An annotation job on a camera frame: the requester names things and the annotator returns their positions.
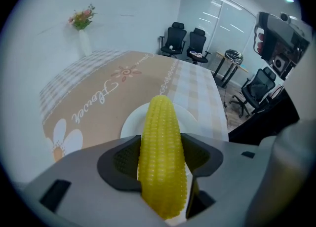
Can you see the person's right hand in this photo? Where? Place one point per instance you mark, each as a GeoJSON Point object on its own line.
{"type": "Point", "coordinates": [260, 46]}

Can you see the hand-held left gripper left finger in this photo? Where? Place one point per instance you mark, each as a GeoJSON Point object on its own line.
{"type": "Point", "coordinates": [86, 191]}

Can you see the beige checked tablecloth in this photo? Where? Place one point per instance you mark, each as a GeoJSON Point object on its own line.
{"type": "Point", "coordinates": [111, 73]}

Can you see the colourful printed bag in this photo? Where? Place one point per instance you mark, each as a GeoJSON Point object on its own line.
{"type": "Point", "coordinates": [195, 53]}

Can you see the white plate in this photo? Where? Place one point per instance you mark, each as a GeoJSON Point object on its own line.
{"type": "Point", "coordinates": [133, 124]}

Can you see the white vase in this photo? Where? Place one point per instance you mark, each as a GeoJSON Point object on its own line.
{"type": "Point", "coordinates": [85, 43]}

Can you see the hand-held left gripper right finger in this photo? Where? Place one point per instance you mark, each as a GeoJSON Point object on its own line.
{"type": "Point", "coordinates": [234, 171]}

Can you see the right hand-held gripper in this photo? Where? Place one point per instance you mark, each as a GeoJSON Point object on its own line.
{"type": "Point", "coordinates": [279, 28]}

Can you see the pink flower bouquet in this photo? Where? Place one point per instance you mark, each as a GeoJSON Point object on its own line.
{"type": "Point", "coordinates": [81, 18]}

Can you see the small wooden side table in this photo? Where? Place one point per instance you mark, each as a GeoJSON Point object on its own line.
{"type": "Point", "coordinates": [222, 54]}

